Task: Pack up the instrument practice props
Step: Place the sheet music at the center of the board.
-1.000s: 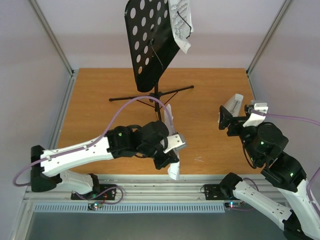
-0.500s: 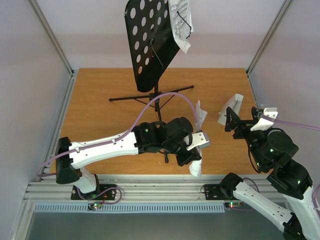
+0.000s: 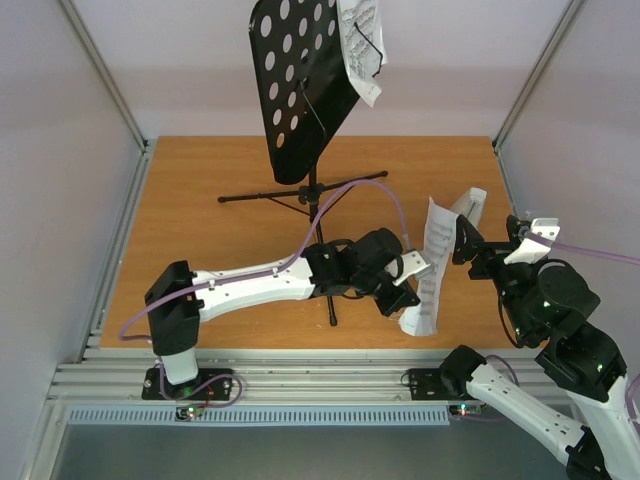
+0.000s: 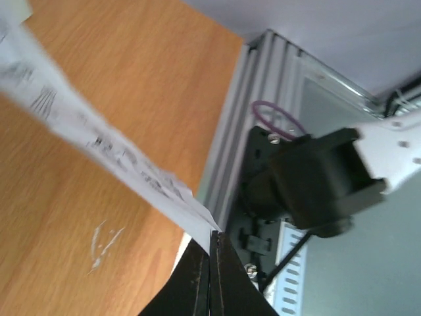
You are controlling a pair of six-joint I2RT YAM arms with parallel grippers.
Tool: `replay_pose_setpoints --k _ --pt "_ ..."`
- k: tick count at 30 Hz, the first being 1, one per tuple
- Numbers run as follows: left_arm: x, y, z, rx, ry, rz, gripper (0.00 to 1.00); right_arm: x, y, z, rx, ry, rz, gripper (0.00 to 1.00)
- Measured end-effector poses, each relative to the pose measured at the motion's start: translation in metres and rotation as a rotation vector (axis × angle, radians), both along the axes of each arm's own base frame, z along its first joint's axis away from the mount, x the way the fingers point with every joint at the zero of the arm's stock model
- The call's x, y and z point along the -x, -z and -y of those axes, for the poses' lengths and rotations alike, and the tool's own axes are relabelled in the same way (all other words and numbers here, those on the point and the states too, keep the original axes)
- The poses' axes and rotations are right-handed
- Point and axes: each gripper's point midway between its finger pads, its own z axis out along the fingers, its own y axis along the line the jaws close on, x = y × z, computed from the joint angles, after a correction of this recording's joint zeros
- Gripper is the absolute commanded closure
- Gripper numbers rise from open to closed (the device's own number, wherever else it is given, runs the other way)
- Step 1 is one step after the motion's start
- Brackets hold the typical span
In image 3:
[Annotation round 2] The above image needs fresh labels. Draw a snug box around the white metronome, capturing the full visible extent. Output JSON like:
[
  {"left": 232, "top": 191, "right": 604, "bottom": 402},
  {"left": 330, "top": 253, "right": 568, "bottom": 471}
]
[{"left": 450, "top": 187, "right": 487, "bottom": 228}]

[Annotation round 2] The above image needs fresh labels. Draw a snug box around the white sheet music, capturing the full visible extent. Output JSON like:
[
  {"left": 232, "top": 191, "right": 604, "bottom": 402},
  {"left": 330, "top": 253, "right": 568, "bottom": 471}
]
[
  {"left": 399, "top": 198, "right": 457, "bottom": 337},
  {"left": 337, "top": 0, "right": 388, "bottom": 108}
]

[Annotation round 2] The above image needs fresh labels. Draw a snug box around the black music stand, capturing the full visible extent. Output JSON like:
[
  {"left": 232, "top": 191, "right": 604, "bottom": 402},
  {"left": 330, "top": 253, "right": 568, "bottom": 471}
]
[{"left": 217, "top": 0, "right": 390, "bottom": 327}]

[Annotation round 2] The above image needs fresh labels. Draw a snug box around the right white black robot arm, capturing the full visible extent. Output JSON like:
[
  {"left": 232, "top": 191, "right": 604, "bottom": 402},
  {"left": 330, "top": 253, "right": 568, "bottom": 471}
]
[{"left": 439, "top": 215, "right": 639, "bottom": 479}]

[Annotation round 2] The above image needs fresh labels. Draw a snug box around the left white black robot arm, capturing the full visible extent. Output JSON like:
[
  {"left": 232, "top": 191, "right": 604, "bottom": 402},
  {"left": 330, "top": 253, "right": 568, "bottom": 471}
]
[{"left": 144, "top": 228, "right": 431, "bottom": 398}]

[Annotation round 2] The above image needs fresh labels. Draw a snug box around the right small circuit board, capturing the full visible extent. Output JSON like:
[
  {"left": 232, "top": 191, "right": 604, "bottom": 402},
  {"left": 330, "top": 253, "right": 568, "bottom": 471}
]
[{"left": 449, "top": 403, "right": 484, "bottom": 417}]

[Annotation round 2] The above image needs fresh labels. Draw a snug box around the small circuit board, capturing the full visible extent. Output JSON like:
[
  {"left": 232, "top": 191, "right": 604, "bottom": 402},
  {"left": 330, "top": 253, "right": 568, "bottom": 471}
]
[
  {"left": 449, "top": 403, "right": 484, "bottom": 417},
  {"left": 175, "top": 404, "right": 206, "bottom": 422}
]

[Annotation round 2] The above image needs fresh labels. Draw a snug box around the left small circuit board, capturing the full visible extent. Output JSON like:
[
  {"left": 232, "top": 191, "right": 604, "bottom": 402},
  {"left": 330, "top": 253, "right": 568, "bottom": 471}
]
[{"left": 175, "top": 404, "right": 206, "bottom": 422}]

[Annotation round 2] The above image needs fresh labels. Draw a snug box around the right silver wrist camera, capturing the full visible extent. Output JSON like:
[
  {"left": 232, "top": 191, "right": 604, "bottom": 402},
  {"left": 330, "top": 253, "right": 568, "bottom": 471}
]
[{"left": 504, "top": 218, "right": 560, "bottom": 265}]

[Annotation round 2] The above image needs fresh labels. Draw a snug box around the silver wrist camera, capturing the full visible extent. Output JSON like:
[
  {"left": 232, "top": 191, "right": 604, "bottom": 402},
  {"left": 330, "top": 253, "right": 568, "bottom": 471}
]
[
  {"left": 385, "top": 250, "right": 434, "bottom": 286},
  {"left": 504, "top": 218, "right": 560, "bottom": 265}
]

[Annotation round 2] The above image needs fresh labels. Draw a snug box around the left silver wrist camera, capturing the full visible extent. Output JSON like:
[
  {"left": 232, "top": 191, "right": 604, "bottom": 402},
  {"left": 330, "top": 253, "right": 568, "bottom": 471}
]
[{"left": 385, "top": 250, "right": 434, "bottom": 286}]

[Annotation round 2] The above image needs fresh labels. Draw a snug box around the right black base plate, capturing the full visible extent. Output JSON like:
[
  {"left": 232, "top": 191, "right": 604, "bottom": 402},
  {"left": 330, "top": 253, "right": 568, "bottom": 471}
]
[{"left": 405, "top": 368, "right": 472, "bottom": 401}]

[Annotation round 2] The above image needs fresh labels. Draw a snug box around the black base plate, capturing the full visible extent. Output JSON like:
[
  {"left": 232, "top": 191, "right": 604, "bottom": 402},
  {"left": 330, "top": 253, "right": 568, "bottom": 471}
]
[
  {"left": 141, "top": 367, "right": 236, "bottom": 401},
  {"left": 405, "top": 368, "right": 472, "bottom": 401}
]

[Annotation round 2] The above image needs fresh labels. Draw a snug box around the aluminium frame rail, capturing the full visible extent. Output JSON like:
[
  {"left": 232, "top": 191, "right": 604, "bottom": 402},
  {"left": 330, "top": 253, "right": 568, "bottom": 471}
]
[{"left": 47, "top": 349, "right": 596, "bottom": 405}]

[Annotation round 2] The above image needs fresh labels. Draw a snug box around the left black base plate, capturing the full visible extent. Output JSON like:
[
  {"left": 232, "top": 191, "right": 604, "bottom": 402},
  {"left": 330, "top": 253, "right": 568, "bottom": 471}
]
[{"left": 141, "top": 367, "right": 236, "bottom": 401}]

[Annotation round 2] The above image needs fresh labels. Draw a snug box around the grey slotted cable duct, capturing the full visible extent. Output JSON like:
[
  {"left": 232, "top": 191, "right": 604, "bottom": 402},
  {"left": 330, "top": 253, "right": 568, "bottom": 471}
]
[{"left": 65, "top": 405, "right": 449, "bottom": 428}]

